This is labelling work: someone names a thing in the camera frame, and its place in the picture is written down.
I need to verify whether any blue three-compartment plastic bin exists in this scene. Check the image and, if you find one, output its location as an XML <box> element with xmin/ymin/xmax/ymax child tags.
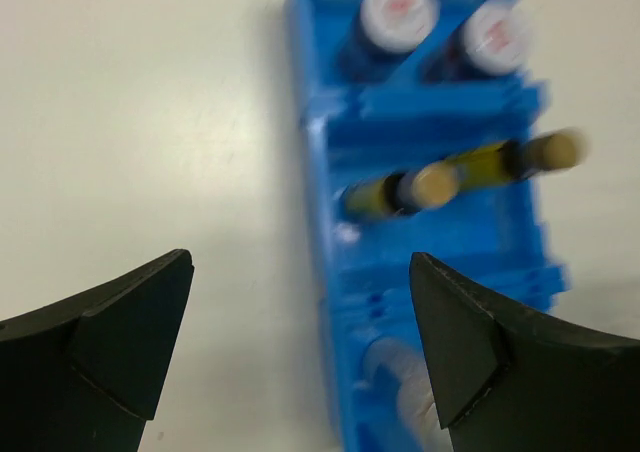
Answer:
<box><xmin>285</xmin><ymin>0</ymin><xmax>565</xmax><ymax>451</ymax></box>

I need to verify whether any gold-cap yellow bottle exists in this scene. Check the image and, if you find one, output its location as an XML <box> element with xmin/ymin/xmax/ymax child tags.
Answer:
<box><xmin>444</xmin><ymin>128</ymin><xmax>587</xmax><ymax>191</ymax></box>
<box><xmin>343</xmin><ymin>162</ymin><xmax>460</xmax><ymax>221</ymax></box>

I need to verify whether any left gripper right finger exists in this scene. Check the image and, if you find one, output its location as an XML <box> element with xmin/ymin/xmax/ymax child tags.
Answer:
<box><xmin>410</xmin><ymin>253</ymin><xmax>639</xmax><ymax>451</ymax></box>

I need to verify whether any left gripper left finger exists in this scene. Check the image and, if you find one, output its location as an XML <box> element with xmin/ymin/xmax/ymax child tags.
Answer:
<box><xmin>1</xmin><ymin>249</ymin><xmax>194</xmax><ymax>451</ymax></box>

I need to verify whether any silver-cap shaker bottle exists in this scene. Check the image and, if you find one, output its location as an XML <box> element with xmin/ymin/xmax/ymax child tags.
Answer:
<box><xmin>362</xmin><ymin>337</ymin><xmax>453</xmax><ymax>451</ymax></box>

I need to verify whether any white-lid spice jar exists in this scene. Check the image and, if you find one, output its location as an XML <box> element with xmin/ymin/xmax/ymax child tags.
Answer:
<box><xmin>424</xmin><ymin>0</ymin><xmax>532</xmax><ymax>82</ymax></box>
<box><xmin>337</xmin><ymin>0</ymin><xmax>440</xmax><ymax>82</ymax></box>

